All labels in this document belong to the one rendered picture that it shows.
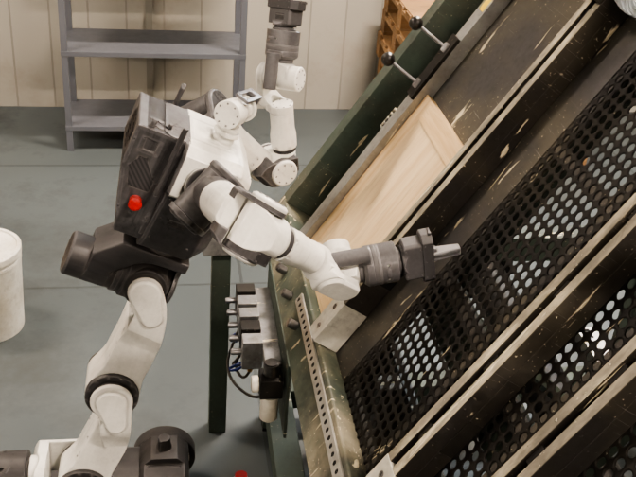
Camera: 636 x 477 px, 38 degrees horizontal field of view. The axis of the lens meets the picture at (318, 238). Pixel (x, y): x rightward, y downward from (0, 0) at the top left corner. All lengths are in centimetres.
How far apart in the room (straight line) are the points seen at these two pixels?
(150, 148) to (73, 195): 276
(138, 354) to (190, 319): 143
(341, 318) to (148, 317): 50
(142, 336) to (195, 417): 104
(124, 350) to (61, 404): 107
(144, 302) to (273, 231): 68
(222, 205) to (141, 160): 40
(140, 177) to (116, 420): 73
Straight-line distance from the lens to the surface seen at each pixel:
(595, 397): 151
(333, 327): 224
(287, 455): 303
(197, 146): 213
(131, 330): 242
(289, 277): 260
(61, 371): 367
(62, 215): 470
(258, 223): 175
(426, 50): 276
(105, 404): 254
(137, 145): 213
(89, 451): 272
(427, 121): 246
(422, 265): 197
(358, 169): 260
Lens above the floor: 226
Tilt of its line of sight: 30 degrees down
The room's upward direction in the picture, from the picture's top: 5 degrees clockwise
